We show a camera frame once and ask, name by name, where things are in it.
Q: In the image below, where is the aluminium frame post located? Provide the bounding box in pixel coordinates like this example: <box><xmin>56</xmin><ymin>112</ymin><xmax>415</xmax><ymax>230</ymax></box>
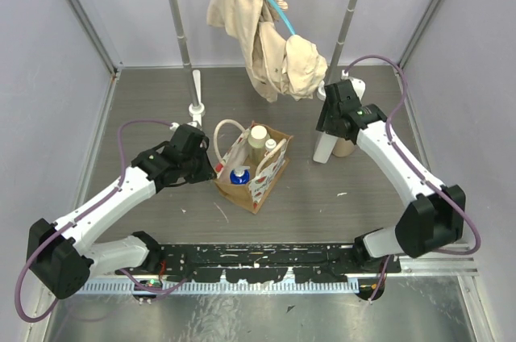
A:
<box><xmin>65</xmin><ymin>0</ymin><xmax>119</xmax><ymax>75</ymax></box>
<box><xmin>399</xmin><ymin>0</ymin><xmax>444</xmax><ymax>69</ymax></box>

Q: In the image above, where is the left aluminium frame post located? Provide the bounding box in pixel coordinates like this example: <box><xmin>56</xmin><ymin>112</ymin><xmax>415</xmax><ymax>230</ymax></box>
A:
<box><xmin>65</xmin><ymin>0</ymin><xmax>119</xmax><ymax>75</ymax></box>

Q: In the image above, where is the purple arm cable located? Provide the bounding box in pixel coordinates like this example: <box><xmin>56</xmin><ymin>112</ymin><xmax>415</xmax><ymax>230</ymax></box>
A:
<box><xmin>342</xmin><ymin>54</ymin><xmax>481</xmax><ymax>255</ymax></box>
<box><xmin>14</xmin><ymin>119</ymin><xmax>190</xmax><ymax>323</ymax></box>

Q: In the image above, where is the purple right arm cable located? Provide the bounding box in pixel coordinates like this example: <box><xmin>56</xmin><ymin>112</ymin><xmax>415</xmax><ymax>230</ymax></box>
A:
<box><xmin>342</xmin><ymin>54</ymin><xmax>481</xmax><ymax>255</ymax></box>

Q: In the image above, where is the pale green cylindrical bottle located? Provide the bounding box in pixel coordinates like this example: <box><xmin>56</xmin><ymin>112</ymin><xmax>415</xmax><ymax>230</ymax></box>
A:
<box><xmin>248</xmin><ymin>125</ymin><xmax>269</xmax><ymax>166</ymax></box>

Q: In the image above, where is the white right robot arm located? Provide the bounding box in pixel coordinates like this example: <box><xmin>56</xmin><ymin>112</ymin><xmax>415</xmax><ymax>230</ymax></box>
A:
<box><xmin>313</xmin><ymin>78</ymin><xmax>466</xmax><ymax>273</ymax></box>

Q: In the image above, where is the beige jacket on hanger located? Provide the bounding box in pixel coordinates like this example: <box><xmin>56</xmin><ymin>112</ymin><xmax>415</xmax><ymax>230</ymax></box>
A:
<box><xmin>206</xmin><ymin>0</ymin><xmax>327</xmax><ymax>102</ymax></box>

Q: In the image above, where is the beige bottle wide cap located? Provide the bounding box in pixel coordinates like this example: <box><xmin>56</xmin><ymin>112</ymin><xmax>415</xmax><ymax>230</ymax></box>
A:
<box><xmin>332</xmin><ymin>138</ymin><xmax>356</xmax><ymax>157</ymax></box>

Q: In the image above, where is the right aluminium frame post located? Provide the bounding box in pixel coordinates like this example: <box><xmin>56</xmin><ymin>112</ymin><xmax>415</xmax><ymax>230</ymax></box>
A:
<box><xmin>399</xmin><ymin>0</ymin><xmax>444</xmax><ymax>69</ymax></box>

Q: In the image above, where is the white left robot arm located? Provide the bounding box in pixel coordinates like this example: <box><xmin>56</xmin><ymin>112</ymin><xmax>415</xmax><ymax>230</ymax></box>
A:
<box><xmin>27</xmin><ymin>123</ymin><xmax>216</xmax><ymax>299</ymax></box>

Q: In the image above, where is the clear amber bottle white cap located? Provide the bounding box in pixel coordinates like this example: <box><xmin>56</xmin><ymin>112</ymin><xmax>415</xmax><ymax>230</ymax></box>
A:
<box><xmin>264</xmin><ymin>138</ymin><xmax>278</xmax><ymax>156</ymax></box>

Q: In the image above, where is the white square bottle black cap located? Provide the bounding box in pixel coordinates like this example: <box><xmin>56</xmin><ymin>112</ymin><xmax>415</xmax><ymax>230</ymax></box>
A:
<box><xmin>313</xmin><ymin>131</ymin><xmax>338</xmax><ymax>164</ymax></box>

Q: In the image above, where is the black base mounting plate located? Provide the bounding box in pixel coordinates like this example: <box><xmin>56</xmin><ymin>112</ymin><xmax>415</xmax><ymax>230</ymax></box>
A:
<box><xmin>128</xmin><ymin>243</ymin><xmax>383</xmax><ymax>284</ymax></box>

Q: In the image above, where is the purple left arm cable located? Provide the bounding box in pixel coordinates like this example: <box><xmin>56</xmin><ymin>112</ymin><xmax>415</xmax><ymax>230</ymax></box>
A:
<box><xmin>14</xmin><ymin>119</ymin><xmax>190</xmax><ymax>323</ymax></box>

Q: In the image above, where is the orange bottle blue pump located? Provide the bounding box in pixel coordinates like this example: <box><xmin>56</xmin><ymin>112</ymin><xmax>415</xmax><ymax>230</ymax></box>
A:
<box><xmin>230</xmin><ymin>165</ymin><xmax>251</xmax><ymax>185</ymax></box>

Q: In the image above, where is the teal clothes hanger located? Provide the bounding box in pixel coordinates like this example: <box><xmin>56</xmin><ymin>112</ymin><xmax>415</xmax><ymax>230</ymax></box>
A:
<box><xmin>265</xmin><ymin>0</ymin><xmax>296</xmax><ymax>35</ymax></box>

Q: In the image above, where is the slotted cable duct strip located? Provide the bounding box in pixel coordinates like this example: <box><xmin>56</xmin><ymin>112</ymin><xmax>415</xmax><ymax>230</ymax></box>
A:
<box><xmin>78</xmin><ymin>276</ymin><xmax>360</xmax><ymax>296</ymax></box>

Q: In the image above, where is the watermelon print canvas bag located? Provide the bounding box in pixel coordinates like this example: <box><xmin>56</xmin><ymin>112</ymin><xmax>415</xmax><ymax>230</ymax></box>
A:
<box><xmin>213</xmin><ymin>119</ymin><xmax>293</xmax><ymax>214</ymax></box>

